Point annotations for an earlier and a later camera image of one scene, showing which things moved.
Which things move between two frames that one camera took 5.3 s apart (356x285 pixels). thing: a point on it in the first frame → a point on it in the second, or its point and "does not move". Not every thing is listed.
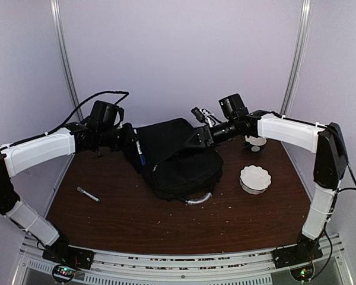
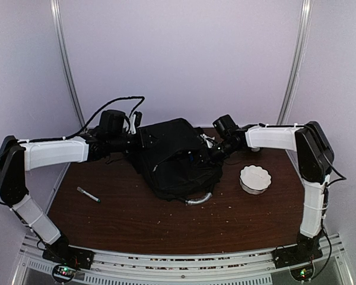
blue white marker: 142,157 → 191,156
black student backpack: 178,172 does not move
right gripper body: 231,131 → 222,151
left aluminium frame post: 60,39 does not move
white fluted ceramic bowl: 254,180 does not move
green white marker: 88,195 does not move
